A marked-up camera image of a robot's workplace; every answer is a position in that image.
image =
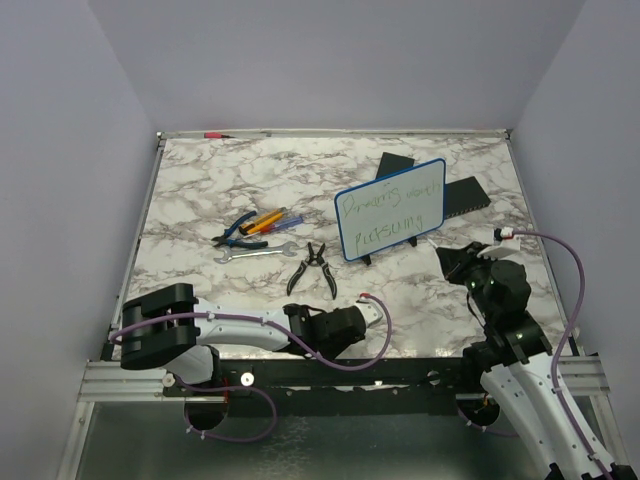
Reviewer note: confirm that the blue handled pliers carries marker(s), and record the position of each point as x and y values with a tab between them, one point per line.
233	237

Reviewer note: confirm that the red marker on rail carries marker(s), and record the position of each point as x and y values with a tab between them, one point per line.
216	135

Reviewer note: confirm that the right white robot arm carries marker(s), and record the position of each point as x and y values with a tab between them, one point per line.
517	366

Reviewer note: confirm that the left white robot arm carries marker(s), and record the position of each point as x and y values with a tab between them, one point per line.
172	329

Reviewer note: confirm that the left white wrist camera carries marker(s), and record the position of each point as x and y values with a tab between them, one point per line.
370	309

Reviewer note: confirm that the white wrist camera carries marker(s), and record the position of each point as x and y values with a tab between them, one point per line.
505	243
370	309

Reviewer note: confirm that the black flat box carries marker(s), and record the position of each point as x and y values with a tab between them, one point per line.
392	163

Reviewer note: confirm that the blue pen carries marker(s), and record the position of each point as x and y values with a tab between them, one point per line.
282	225

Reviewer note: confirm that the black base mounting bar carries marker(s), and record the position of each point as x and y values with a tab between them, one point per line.
434	386

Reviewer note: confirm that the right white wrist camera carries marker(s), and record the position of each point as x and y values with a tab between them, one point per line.
505	243

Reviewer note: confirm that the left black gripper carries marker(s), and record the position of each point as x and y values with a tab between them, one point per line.
328	355

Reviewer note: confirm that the silver open end wrench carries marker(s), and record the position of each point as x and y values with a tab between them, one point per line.
288	249

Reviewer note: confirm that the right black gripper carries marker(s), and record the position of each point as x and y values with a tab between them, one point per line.
456	260

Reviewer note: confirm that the black network switch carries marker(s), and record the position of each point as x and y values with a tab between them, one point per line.
464	196

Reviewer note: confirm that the blue framed whiteboard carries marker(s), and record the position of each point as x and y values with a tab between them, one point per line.
381	213

